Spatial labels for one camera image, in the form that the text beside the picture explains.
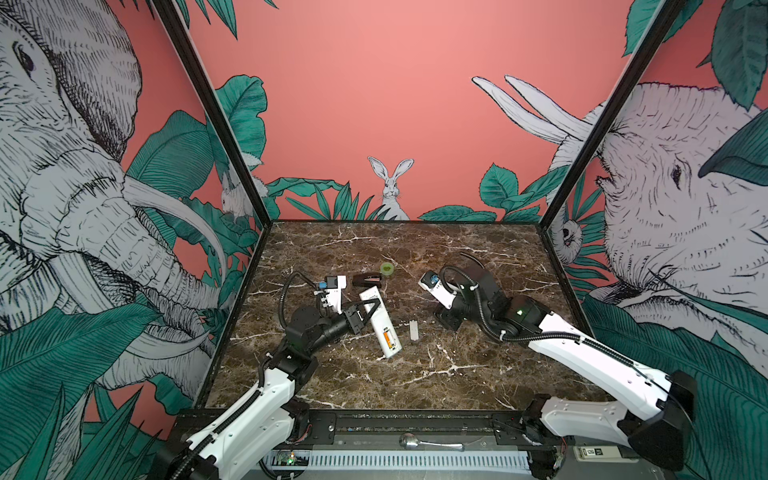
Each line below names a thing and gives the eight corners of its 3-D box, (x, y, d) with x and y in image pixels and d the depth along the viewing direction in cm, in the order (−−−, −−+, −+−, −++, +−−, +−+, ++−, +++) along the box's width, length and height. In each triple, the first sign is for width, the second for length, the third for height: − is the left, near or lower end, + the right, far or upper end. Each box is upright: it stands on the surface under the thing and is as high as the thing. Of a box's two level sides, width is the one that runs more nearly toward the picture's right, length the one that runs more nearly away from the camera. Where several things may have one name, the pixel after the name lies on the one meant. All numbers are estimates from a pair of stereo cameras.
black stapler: (352, 288, 103) (351, 284, 101) (353, 276, 107) (353, 272, 105) (381, 288, 103) (381, 284, 101) (381, 276, 107) (381, 272, 105)
